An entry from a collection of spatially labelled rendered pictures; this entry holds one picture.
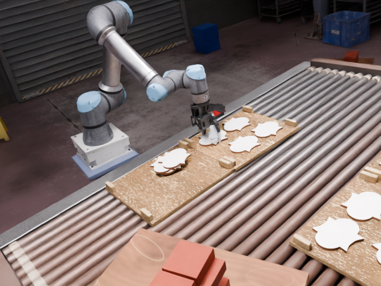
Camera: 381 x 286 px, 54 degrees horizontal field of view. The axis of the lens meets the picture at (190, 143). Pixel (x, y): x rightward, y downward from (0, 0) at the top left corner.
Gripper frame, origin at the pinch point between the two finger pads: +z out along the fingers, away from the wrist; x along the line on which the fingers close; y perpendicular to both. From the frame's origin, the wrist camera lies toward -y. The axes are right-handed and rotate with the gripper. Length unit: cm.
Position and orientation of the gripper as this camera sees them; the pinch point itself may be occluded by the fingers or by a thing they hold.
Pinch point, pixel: (212, 137)
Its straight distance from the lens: 173.3
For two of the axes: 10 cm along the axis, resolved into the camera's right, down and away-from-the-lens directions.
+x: 6.2, 2.9, -7.3
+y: -7.6, 4.5, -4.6
